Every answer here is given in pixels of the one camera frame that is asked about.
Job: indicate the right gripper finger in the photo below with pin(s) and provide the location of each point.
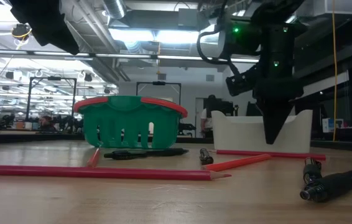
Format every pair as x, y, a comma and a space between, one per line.
274, 121

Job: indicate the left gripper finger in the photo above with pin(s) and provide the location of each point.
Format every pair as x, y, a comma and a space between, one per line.
61, 37

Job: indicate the white plastic bin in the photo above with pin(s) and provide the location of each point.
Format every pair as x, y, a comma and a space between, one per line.
235, 133

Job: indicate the orange pencil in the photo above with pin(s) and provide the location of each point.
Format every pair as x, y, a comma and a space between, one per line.
236, 162
93, 160

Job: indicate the long dark red pencil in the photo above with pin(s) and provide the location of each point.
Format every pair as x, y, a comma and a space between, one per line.
101, 172

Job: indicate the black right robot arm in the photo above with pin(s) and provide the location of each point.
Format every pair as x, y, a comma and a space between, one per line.
277, 40

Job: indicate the white and blue box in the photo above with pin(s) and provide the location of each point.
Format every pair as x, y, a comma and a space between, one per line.
328, 125

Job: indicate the long ceiling light strip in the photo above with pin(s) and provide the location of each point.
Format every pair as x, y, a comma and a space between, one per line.
123, 56

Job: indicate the person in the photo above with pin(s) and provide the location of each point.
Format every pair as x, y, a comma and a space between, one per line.
46, 122
207, 119

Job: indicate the bright ceiling light panel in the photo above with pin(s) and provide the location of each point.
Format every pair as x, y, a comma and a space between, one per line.
154, 35

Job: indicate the white ceiling unit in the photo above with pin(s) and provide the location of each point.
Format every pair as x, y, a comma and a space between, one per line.
334, 7

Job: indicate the background work table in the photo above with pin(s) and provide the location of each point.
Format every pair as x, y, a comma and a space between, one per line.
23, 137

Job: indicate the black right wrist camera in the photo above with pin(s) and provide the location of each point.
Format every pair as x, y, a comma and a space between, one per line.
241, 82

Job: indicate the silver ventilation duct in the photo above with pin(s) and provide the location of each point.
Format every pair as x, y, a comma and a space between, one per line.
115, 7

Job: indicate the small black gantry frame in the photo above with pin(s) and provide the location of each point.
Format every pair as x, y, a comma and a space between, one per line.
159, 83

